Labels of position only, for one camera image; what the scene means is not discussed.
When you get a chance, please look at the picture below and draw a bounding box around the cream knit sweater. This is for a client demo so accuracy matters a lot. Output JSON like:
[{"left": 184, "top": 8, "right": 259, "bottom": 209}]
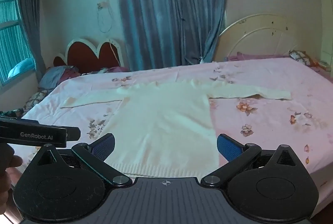
[{"left": 60, "top": 79, "right": 292, "bottom": 178}]

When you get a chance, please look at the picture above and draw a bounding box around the person's left hand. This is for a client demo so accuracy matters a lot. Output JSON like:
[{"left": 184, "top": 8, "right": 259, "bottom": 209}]
[{"left": 0, "top": 144, "right": 24, "bottom": 205}]

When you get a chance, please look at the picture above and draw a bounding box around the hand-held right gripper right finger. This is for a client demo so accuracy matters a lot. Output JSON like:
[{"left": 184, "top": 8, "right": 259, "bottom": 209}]
[{"left": 201, "top": 134, "right": 301, "bottom": 188}]

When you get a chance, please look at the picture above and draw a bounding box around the pink floral bed sheet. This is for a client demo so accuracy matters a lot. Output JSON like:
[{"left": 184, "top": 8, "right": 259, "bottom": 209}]
[{"left": 21, "top": 57, "right": 333, "bottom": 204}]

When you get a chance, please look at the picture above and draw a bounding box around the diamond patterned pillow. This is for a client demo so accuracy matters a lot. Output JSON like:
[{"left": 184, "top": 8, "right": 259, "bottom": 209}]
[{"left": 23, "top": 89, "right": 54, "bottom": 111}]

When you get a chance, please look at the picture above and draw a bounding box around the window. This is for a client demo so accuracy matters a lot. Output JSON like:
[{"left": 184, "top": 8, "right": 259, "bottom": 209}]
[{"left": 0, "top": 0, "right": 35, "bottom": 87}]

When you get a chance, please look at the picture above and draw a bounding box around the checked patterned pillow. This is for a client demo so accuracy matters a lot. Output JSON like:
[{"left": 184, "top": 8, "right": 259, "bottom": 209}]
[{"left": 289, "top": 50, "right": 314, "bottom": 66}]

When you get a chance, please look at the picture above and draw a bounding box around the teal cloth bundle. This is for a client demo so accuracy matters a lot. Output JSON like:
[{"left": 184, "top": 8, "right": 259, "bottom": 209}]
[{"left": 8, "top": 58, "right": 36, "bottom": 79}]

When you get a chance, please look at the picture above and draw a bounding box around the cream arched headboard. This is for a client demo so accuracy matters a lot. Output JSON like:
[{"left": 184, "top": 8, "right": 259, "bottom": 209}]
[{"left": 214, "top": 14, "right": 302, "bottom": 62}]

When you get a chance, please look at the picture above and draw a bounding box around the narrow grey window curtain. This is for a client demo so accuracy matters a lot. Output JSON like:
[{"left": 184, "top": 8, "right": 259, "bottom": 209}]
[{"left": 13, "top": 0, "right": 47, "bottom": 82}]

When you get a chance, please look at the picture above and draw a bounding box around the hanging wall cable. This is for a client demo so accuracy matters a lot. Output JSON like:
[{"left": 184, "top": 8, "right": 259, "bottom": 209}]
[{"left": 97, "top": 0, "right": 113, "bottom": 33}]

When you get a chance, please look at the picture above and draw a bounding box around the blue pillow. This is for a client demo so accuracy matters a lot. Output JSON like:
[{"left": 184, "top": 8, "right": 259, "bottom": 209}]
[{"left": 39, "top": 66, "right": 80, "bottom": 89}]

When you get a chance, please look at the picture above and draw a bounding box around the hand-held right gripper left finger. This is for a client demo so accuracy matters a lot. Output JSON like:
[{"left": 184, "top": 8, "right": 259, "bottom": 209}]
[{"left": 34, "top": 133, "right": 134, "bottom": 187}]

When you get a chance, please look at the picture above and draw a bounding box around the wide grey-blue curtain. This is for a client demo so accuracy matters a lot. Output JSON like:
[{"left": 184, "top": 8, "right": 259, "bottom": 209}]
[{"left": 113, "top": 0, "right": 228, "bottom": 72}]

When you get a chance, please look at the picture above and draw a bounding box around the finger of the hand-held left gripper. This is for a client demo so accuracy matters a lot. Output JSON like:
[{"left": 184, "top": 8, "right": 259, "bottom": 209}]
[{"left": 66, "top": 127, "right": 81, "bottom": 142}]

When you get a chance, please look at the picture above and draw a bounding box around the purple-red quilt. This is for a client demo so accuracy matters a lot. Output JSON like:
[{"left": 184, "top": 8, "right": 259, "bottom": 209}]
[{"left": 59, "top": 66, "right": 130, "bottom": 83}]

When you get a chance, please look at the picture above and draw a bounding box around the folded pink blanket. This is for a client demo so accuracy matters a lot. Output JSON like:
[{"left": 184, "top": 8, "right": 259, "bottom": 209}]
[{"left": 226, "top": 52, "right": 290, "bottom": 61}]

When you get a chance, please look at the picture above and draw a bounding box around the red heart-shaped headboard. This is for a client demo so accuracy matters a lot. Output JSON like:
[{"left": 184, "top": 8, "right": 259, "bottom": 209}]
[{"left": 53, "top": 37, "right": 123, "bottom": 74}]

